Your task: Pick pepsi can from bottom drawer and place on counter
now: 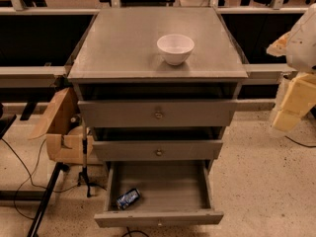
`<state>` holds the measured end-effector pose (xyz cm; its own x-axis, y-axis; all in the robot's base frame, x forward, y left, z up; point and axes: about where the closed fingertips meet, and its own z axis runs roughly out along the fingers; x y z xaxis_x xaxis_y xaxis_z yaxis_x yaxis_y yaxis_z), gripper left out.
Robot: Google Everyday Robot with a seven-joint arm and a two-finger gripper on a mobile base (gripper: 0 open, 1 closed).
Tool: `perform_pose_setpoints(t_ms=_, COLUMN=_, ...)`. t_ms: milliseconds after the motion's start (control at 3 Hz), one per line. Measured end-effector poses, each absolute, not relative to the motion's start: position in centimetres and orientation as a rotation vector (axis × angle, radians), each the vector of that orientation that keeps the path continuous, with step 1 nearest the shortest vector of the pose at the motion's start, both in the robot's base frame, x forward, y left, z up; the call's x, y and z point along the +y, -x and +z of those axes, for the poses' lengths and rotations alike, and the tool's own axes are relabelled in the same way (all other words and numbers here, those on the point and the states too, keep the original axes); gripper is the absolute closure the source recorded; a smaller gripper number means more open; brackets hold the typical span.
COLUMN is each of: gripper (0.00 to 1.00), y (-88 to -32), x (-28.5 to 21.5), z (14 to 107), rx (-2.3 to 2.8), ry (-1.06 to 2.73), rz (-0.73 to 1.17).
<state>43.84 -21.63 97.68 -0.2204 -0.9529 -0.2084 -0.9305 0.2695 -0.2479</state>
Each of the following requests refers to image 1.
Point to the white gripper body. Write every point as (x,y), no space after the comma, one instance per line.
(303,46)

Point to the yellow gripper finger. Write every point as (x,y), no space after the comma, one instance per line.
(298,99)
(278,47)

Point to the grey drawer cabinet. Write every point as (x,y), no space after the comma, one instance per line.
(120,60)

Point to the bottom grey drawer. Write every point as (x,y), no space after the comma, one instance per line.
(172,193)

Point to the top grey drawer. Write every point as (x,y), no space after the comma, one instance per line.
(157,113)

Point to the white ceramic bowl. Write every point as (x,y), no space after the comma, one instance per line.
(175,49)

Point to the black tripod stand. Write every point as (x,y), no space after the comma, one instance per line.
(83,178)

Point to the brown cardboard box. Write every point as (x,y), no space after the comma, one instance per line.
(63,137)

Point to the grey metal rail left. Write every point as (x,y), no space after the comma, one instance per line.
(40,44)

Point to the black table leg frame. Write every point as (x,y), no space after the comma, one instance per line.
(43,197)

